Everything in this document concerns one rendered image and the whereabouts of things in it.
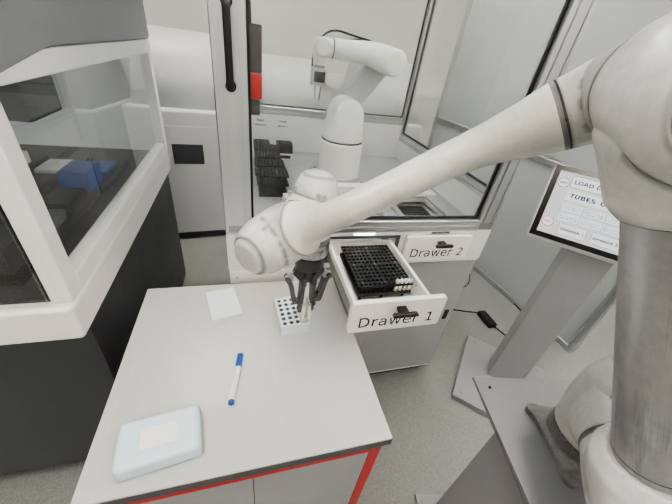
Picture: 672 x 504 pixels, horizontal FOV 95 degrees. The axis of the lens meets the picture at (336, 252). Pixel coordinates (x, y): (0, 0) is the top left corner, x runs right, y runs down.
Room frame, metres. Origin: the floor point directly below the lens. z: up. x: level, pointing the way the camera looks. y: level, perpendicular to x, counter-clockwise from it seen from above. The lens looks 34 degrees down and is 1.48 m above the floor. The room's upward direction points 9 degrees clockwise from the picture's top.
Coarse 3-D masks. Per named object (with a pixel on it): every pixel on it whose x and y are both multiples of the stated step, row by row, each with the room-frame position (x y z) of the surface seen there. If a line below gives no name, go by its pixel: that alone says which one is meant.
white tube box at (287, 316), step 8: (288, 296) 0.73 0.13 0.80; (296, 296) 0.74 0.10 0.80; (280, 304) 0.70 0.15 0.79; (288, 304) 0.70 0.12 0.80; (296, 304) 0.71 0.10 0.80; (280, 312) 0.66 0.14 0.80; (288, 312) 0.67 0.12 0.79; (296, 312) 0.68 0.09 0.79; (280, 320) 0.63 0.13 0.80; (288, 320) 0.64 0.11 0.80; (296, 320) 0.64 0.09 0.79; (280, 328) 0.61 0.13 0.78; (288, 328) 0.61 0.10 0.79; (296, 328) 0.62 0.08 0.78; (304, 328) 0.63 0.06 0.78
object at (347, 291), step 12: (360, 240) 0.99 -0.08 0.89; (372, 240) 1.00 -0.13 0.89; (384, 240) 1.02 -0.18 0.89; (336, 252) 0.95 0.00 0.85; (396, 252) 0.95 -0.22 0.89; (336, 264) 0.82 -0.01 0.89; (408, 264) 0.88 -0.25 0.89; (336, 276) 0.80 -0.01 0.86; (348, 276) 0.84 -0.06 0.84; (408, 276) 0.84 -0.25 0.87; (348, 288) 0.70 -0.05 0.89; (420, 288) 0.77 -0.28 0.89; (348, 300) 0.67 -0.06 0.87; (348, 312) 0.66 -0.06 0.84
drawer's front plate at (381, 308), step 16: (352, 304) 0.61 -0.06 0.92; (368, 304) 0.61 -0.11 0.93; (384, 304) 0.63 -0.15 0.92; (400, 304) 0.64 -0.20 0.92; (416, 304) 0.66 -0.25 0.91; (432, 304) 0.68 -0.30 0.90; (352, 320) 0.60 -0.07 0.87; (384, 320) 0.63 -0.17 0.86; (400, 320) 0.65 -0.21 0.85; (416, 320) 0.67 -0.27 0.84; (432, 320) 0.69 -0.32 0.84
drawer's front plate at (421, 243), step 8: (408, 240) 1.00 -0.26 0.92; (416, 240) 1.02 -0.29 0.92; (424, 240) 1.03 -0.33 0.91; (432, 240) 1.04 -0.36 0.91; (440, 240) 1.05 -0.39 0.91; (448, 240) 1.06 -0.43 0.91; (456, 240) 1.07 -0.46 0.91; (464, 240) 1.09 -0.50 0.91; (408, 248) 1.01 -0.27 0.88; (416, 248) 1.02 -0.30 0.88; (424, 248) 1.03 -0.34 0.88; (432, 248) 1.04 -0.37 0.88; (448, 248) 1.07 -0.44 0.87; (456, 248) 1.08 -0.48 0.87; (464, 248) 1.09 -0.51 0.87; (408, 256) 1.01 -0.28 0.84; (416, 256) 1.02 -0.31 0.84; (432, 256) 1.05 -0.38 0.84; (440, 256) 1.06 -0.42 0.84; (448, 256) 1.07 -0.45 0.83; (456, 256) 1.08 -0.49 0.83; (464, 256) 1.10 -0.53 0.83
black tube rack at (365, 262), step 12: (348, 252) 0.89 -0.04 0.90; (360, 252) 0.90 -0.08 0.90; (372, 252) 0.91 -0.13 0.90; (384, 252) 0.92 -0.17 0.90; (348, 264) 0.86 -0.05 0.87; (360, 264) 0.83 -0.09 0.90; (372, 264) 0.84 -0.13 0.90; (384, 264) 0.85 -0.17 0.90; (396, 264) 0.86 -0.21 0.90; (360, 276) 0.76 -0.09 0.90; (372, 276) 0.77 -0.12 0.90; (384, 276) 0.82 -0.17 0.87; (396, 276) 0.79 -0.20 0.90; (372, 288) 0.75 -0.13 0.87; (384, 288) 0.75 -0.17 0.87
